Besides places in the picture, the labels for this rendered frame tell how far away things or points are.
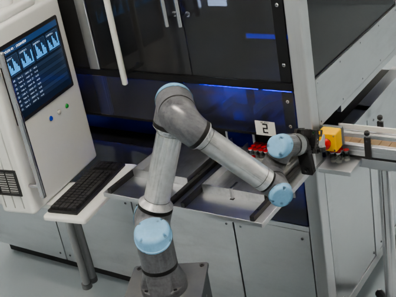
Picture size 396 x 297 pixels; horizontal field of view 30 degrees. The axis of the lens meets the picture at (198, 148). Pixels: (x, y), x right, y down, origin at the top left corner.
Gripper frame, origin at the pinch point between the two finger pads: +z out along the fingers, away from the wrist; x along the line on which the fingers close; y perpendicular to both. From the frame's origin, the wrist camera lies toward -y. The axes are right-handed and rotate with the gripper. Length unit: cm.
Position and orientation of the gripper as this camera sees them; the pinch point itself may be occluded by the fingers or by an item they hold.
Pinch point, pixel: (321, 148)
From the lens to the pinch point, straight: 266.2
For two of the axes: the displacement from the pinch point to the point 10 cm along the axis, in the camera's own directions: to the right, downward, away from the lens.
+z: 5.5, -0.4, 8.4
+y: 0.8, -9.9, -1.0
